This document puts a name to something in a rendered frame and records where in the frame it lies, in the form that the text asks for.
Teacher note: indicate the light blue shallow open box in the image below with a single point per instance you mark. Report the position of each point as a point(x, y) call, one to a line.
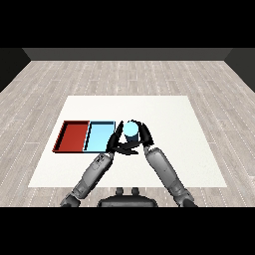
point(98, 136)

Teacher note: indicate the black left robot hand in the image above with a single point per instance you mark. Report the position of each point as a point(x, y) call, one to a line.
point(115, 138)

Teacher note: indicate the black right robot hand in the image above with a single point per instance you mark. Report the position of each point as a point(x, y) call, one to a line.
point(144, 134)

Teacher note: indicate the red shallow open box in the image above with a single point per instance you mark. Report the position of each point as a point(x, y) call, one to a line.
point(72, 135)

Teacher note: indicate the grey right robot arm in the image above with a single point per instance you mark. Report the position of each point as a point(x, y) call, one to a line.
point(167, 175)

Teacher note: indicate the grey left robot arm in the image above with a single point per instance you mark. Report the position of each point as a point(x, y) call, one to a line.
point(90, 178)

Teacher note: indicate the small blue can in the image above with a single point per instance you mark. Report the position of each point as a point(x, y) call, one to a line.
point(130, 130)

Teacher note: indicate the dark grey robot body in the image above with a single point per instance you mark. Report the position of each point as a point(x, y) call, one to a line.
point(127, 199)

